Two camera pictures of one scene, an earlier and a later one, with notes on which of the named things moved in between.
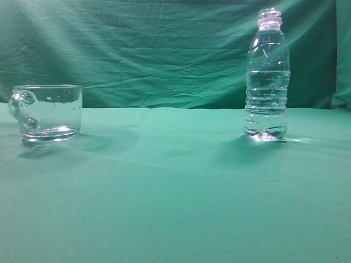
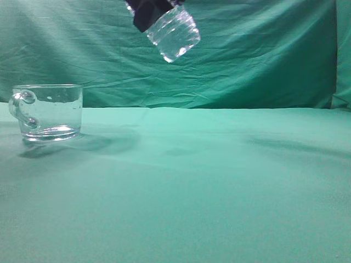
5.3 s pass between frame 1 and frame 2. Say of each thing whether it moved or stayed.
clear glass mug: stayed
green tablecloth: stayed
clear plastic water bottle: moved
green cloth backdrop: stayed
